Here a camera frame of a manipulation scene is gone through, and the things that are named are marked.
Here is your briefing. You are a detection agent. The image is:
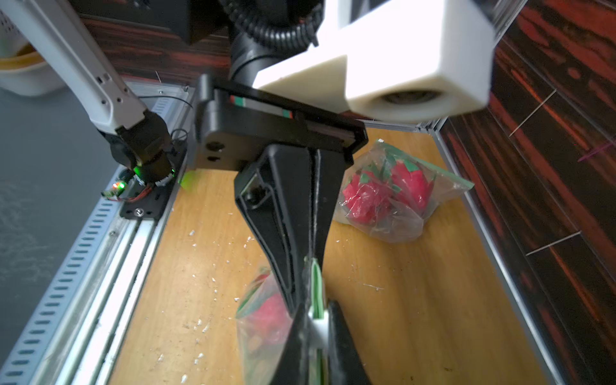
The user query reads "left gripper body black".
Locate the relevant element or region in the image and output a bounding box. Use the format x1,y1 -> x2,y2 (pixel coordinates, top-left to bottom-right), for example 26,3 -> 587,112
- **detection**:
189,74 -> 368,171

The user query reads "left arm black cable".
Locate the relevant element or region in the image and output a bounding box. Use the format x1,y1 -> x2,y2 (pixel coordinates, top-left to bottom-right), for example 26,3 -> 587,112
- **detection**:
218,0 -> 324,51

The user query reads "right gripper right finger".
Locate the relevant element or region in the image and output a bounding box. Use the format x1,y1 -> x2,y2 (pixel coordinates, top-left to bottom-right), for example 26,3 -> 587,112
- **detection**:
327,301 -> 372,385

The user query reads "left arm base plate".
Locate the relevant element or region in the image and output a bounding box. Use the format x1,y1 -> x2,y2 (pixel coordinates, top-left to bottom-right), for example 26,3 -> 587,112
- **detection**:
119,143 -> 187,221

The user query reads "dragon fruit far bag upper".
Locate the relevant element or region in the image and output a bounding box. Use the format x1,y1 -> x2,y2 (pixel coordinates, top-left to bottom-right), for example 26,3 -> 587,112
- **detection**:
342,170 -> 391,226

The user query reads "dragon fruit bag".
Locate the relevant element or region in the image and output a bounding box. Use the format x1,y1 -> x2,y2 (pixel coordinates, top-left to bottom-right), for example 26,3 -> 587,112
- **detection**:
342,170 -> 391,226
391,160 -> 433,215

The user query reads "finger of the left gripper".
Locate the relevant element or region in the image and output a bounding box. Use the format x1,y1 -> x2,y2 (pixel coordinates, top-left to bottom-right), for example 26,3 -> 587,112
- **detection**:
234,144 -> 314,313
312,149 -> 346,267

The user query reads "dragon fruit pink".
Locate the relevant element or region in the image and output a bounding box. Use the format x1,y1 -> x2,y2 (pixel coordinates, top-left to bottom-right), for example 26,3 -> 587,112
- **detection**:
250,294 -> 292,345

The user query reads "dragon fruit far bag lower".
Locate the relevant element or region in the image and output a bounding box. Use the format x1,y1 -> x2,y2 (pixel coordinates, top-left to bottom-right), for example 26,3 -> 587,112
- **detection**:
391,160 -> 433,215

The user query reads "aluminium front rail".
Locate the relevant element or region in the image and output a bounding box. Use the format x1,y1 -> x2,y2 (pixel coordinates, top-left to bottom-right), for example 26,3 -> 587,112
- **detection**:
1,90 -> 179,384

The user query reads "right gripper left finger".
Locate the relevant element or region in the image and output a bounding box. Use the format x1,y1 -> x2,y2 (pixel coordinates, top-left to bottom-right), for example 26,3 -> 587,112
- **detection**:
270,303 -> 312,385

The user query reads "zip-top bag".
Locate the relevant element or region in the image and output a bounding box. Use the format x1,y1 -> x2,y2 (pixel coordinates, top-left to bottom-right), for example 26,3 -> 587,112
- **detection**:
334,141 -> 474,243
234,257 -> 333,385

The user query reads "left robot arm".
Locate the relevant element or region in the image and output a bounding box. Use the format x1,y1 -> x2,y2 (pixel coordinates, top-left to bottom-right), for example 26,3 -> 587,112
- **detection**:
1,1 -> 367,313

